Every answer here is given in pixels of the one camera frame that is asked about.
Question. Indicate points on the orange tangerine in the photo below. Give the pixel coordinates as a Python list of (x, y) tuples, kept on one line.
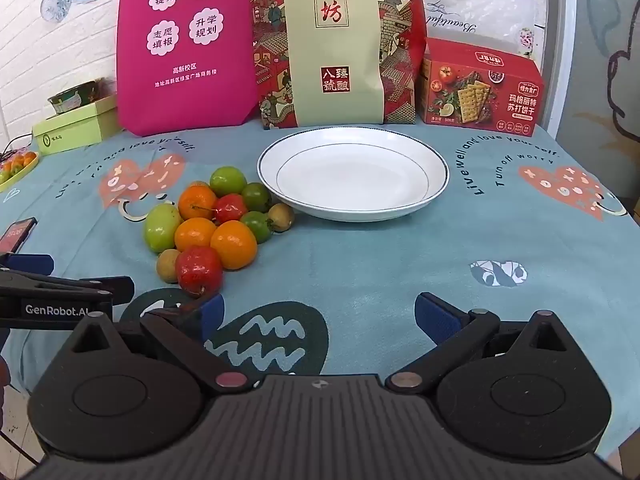
[(195, 234), (233, 244), (197, 200)]

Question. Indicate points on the green patterned bowl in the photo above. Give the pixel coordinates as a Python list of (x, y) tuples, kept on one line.
[(75, 97)]

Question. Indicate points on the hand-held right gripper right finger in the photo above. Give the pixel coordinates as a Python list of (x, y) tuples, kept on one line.
[(432, 312)]

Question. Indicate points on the white plate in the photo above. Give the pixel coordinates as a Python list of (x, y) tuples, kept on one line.
[(350, 180)]

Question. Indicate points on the pink tote bag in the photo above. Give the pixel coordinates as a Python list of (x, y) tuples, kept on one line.
[(185, 85)]

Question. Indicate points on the red cracker box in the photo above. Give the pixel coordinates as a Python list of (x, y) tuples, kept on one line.
[(480, 100)]

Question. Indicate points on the white vertical frame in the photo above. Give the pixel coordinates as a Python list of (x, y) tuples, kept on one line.
[(557, 35)]

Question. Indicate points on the yellow tray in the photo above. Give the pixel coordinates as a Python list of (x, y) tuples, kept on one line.
[(31, 164)]

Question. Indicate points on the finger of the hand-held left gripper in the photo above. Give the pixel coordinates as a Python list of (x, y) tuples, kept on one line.
[(32, 263), (75, 287)]

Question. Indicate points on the brown longan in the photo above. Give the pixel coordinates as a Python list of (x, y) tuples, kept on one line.
[(281, 216), (167, 265)]

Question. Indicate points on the small blue paper fan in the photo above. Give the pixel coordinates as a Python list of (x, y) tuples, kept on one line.
[(55, 2)]

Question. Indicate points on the red green printed gift bag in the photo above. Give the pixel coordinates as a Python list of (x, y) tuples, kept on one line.
[(335, 60)]

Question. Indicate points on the small red apple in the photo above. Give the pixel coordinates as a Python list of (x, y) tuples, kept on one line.
[(230, 208), (199, 271)]

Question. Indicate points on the blue printed tablecloth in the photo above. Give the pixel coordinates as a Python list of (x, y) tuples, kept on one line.
[(350, 270)]

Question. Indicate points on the light green box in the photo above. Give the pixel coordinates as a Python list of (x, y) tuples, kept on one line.
[(75, 130)]

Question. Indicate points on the red phone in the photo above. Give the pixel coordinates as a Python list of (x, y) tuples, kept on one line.
[(17, 235)]

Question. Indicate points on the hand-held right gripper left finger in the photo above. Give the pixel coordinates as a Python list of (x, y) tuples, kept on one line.
[(212, 315)]

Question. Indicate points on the white floral bag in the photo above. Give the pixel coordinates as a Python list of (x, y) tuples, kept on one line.
[(475, 5)]

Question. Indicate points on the large green plum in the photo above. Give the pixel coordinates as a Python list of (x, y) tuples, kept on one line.
[(227, 180), (162, 226)]

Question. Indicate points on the small green plum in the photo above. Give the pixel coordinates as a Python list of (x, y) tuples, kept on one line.
[(256, 225), (256, 196)]

